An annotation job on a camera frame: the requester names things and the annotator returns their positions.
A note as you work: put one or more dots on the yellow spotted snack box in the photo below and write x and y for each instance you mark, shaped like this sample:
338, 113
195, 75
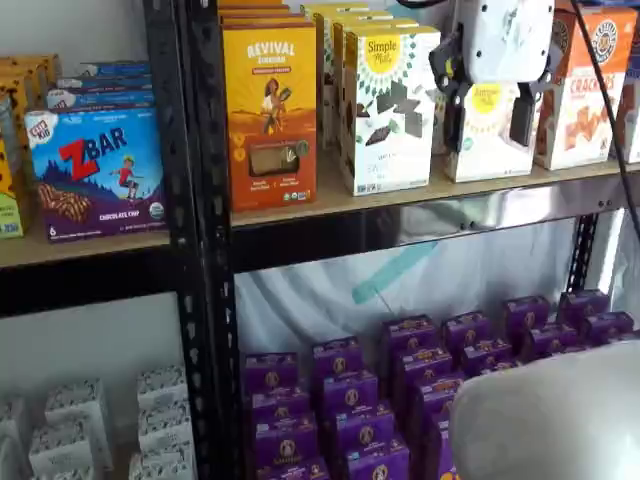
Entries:
15, 110
42, 75

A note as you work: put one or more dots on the teal tape strip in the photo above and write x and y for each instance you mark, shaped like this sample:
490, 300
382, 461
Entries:
390, 275

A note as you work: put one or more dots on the orange white crackers box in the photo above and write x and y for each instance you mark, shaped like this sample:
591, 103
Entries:
585, 115

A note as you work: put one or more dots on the wooden shelf board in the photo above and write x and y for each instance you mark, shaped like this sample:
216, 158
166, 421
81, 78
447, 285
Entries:
75, 250
400, 200

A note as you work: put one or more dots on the white patterned box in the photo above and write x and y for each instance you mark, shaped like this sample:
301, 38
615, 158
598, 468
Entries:
60, 450
77, 405
11, 440
162, 387
165, 427
162, 465

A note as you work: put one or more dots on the orange white snack box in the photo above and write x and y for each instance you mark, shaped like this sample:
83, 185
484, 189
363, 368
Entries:
632, 125

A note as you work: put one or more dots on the yellow green snack box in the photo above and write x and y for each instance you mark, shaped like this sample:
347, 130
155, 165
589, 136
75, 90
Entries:
10, 200

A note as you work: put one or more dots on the black metal rack post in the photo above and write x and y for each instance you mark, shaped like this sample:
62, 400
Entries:
212, 250
172, 150
585, 255

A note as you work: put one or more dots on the shiny metal shelf beam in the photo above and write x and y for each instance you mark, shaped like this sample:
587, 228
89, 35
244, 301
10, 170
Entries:
400, 235

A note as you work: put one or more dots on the small white yellow-label box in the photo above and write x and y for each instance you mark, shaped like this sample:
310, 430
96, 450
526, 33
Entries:
490, 155

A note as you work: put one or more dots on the purple snack box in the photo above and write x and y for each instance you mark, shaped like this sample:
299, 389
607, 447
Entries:
337, 357
292, 470
487, 356
607, 327
377, 462
410, 332
285, 442
272, 372
280, 405
440, 450
500, 367
466, 332
362, 430
554, 341
582, 306
526, 317
440, 400
350, 395
425, 367

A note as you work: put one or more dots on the orange Revival box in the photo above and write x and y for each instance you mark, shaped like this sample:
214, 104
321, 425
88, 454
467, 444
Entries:
270, 125
260, 11
265, 21

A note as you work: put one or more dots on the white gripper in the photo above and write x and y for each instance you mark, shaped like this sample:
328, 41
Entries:
505, 40

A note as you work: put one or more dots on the blue purple ZBar box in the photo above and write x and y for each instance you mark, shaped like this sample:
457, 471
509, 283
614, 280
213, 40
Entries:
95, 175
105, 82
100, 98
117, 68

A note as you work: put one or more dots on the black metal shelf beam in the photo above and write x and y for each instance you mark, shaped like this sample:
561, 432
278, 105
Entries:
90, 282

